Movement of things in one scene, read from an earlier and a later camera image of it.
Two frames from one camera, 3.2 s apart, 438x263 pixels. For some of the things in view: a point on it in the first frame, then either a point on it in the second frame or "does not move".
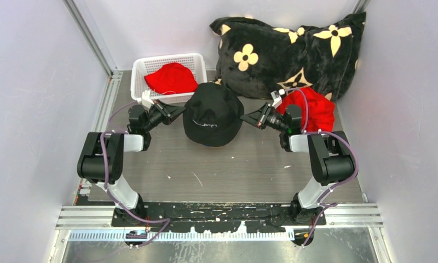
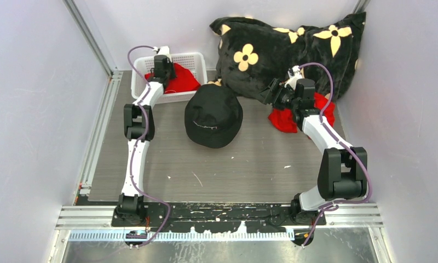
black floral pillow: x=256 y=57 does not move
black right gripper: x=255 y=117 -> x=275 y=87
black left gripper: x=171 y=112 -> x=170 y=63
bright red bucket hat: x=173 y=77 does not move
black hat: x=213 y=115 does not move
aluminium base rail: x=366 y=215 does not move
